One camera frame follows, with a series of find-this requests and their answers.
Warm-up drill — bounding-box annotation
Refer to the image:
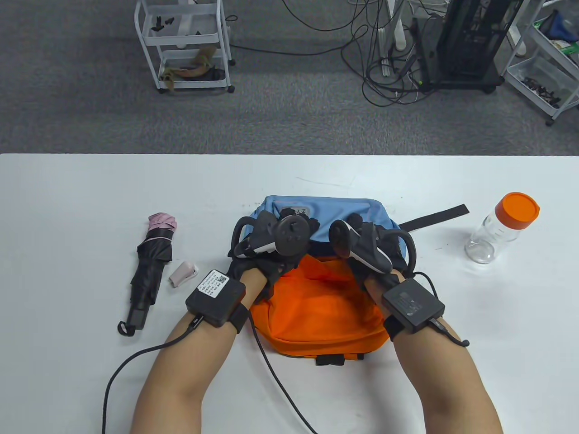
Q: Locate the white rolling cart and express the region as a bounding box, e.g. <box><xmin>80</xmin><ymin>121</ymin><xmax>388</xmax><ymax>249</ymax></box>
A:
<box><xmin>134</xmin><ymin>0</ymin><xmax>236</xmax><ymax>96</ymax></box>

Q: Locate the black equipment rack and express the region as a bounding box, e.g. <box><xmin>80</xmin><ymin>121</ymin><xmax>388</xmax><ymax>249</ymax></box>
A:
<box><xmin>413</xmin><ymin>0</ymin><xmax>526</xmax><ymax>95</ymax></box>

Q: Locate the person's left hand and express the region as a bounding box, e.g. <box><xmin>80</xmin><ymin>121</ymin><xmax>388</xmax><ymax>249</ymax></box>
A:
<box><xmin>226</xmin><ymin>209</ymin><xmax>322</xmax><ymax>304</ymax></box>

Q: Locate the person's right forearm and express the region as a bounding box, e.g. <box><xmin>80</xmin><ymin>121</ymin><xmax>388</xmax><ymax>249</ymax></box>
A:
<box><xmin>364</xmin><ymin>271</ymin><xmax>505</xmax><ymax>434</ymax></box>

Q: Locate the clear bottle orange lid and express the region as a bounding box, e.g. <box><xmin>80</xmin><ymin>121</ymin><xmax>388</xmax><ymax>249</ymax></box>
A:
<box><xmin>465</xmin><ymin>192</ymin><xmax>541</xmax><ymax>264</ymax></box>

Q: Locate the black umbrella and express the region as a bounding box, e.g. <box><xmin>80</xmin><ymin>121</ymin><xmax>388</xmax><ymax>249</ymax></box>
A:
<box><xmin>118</xmin><ymin>212</ymin><xmax>178</xmax><ymax>338</ymax></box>

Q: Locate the black cable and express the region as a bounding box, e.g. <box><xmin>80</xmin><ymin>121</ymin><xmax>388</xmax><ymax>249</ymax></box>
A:
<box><xmin>414</xmin><ymin>271</ymin><xmax>470</xmax><ymax>348</ymax></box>
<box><xmin>248</xmin><ymin>312</ymin><xmax>320</xmax><ymax>434</ymax></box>
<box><xmin>102</xmin><ymin>316</ymin><xmax>202</xmax><ymax>434</ymax></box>

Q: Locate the person's left forearm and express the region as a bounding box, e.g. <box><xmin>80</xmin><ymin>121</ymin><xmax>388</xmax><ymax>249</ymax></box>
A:
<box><xmin>129</xmin><ymin>269</ymin><xmax>268</xmax><ymax>434</ymax></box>

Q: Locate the white wire shelf cart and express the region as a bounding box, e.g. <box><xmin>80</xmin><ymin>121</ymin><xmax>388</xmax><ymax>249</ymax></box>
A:
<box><xmin>501</xmin><ymin>0</ymin><xmax>579</xmax><ymax>127</ymax></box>

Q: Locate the orange and blue school bag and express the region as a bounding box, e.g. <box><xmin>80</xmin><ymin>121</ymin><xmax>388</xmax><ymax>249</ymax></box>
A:
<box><xmin>247</xmin><ymin>195</ymin><xmax>470</xmax><ymax>366</ymax></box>

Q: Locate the small white pink clip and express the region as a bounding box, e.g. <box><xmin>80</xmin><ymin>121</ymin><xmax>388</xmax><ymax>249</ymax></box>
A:
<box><xmin>169</xmin><ymin>261</ymin><xmax>199</xmax><ymax>288</ymax></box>

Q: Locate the brown cloth strap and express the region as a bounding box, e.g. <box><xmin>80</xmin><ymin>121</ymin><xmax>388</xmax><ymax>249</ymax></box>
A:
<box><xmin>158</xmin><ymin>45</ymin><xmax>218</xmax><ymax>95</ymax></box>

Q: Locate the black wrist module white label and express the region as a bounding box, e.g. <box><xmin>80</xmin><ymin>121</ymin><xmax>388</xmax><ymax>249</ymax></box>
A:
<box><xmin>185</xmin><ymin>270</ymin><xmax>249</xmax><ymax>334</ymax></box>

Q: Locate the tangle of black floor cables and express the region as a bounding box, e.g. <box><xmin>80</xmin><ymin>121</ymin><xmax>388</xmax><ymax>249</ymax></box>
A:
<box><xmin>225</xmin><ymin>0</ymin><xmax>436</xmax><ymax>108</ymax></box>

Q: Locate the black tracking controller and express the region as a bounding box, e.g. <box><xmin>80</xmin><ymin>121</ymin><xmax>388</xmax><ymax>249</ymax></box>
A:
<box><xmin>231</xmin><ymin>207</ymin><xmax>313</xmax><ymax>260</ymax></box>
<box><xmin>329</xmin><ymin>220</ymin><xmax>417</xmax><ymax>277</ymax></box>

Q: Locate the white table leg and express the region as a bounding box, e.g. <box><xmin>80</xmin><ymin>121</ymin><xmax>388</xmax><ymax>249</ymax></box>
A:
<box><xmin>378</xmin><ymin>0</ymin><xmax>408</xmax><ymax>77</ymax></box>

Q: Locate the person's right hand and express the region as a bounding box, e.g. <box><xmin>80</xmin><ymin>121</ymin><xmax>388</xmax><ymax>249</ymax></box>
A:
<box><xmin>332</xmin><ymin>215</ymin><xmax>408</xmax><ymax>290</ymax></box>

